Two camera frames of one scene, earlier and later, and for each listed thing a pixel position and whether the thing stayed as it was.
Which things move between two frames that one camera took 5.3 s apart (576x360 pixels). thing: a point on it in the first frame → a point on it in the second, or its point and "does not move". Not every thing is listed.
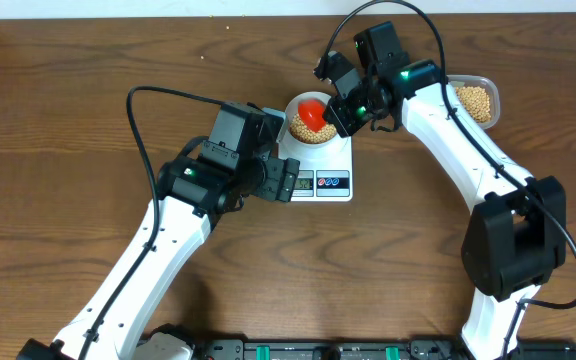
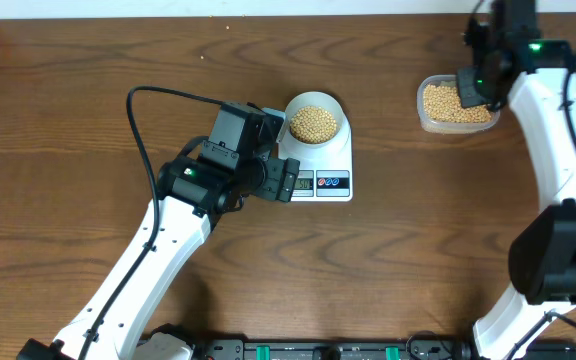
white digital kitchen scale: [325, 174] does not move
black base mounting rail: [372, 349] does not move
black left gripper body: [271, 180] does not move
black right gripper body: [355, 111] → [473, 88]
